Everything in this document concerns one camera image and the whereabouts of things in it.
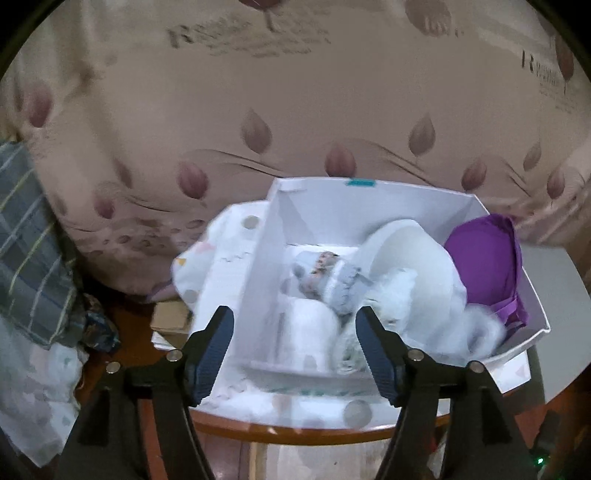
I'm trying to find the grey plaid cloth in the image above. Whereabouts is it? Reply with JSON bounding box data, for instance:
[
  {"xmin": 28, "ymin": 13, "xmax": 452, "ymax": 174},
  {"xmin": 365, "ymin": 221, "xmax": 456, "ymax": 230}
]
[{"xmin": 0, "ymin": 141, "xmax": 86, "ymax": 349}]

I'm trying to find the white crumpled underwear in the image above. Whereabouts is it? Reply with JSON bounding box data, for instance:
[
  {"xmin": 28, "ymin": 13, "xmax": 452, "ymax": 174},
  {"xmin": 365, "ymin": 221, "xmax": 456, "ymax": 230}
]
[{"xmin": 332, "ymin": 270, "xmax": 419, "ymax": 376}]

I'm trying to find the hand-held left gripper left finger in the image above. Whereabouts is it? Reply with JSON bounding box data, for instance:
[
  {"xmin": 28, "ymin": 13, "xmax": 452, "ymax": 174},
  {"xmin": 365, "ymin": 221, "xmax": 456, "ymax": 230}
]
[{"xmin": 55, "ymin": 305, "xmax": 236, "ymax": 480}]

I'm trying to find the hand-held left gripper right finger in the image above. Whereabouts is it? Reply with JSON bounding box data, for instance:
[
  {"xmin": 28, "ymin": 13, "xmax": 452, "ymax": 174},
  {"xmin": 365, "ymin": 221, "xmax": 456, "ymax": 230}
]
[{"xmin": 355, "ymin": 305, "xmax": 536, "ymax": 480}]

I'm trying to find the white shoe box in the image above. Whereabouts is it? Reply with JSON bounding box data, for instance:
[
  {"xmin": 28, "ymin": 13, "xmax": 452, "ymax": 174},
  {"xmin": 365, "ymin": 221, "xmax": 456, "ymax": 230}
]
[{"xmin": 187, "ymin": 178, "xmax": 552, "ymax": 395}]

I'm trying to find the dark patterned cloth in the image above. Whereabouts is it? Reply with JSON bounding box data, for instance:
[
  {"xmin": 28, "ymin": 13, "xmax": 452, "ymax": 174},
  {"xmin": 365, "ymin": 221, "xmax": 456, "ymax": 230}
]
[{"xmin": 78, "ymin": 293, "xmax": 122, "ymax": 355}]

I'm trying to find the white underwear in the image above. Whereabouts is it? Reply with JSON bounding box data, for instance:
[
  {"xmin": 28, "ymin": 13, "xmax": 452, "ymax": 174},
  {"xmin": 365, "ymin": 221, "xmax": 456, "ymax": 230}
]
[
  {"xmin": 332, "ymin": 270, "xmax": 419, "ymax": 376},
  {"xmin": 276, "ymin": 296, "xmax": 343, "ymax": 371}
]

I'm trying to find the small cardboard box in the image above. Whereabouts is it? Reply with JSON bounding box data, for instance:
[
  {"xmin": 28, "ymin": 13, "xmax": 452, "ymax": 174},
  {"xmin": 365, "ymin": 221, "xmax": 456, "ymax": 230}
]
[{"xmin": 152, "ymin": 300, "xmax": 195, "ymax": 334}]

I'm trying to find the pale grey bra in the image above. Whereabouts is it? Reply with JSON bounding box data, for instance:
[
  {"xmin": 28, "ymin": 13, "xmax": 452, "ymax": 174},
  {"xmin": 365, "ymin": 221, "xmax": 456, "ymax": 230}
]
[{"xmin": 365, "ymin": 219, "xmax": 504, "ymax": 365}]

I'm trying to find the white printed cloth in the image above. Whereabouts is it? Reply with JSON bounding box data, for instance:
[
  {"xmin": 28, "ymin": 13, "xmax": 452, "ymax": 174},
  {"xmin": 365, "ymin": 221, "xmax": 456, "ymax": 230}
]
[{"xmin": 0, "ymin": 318, "xmax": 90, "ymax": 467}]

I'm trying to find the light blue underwear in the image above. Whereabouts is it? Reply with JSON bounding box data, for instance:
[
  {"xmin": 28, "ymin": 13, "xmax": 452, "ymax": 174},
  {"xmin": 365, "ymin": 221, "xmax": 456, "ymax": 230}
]
[{"xmin": 291, "ymin": 250, "xmax": 371, "ymax": 315}]

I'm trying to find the white XINCCI cardboard box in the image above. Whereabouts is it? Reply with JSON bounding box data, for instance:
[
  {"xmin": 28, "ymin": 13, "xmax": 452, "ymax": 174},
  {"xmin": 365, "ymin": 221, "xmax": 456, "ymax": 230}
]
[{"xmin": 171, "ymin": 200, "xmax": 532, "ymax": 430}]

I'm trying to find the purple bra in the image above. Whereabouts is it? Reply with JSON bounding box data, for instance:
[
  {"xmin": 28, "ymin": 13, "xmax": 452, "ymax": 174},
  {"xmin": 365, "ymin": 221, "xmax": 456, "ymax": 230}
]
[{"xmin": 443, "ymin": 213, "xmax": 529, "ymax": 330}]

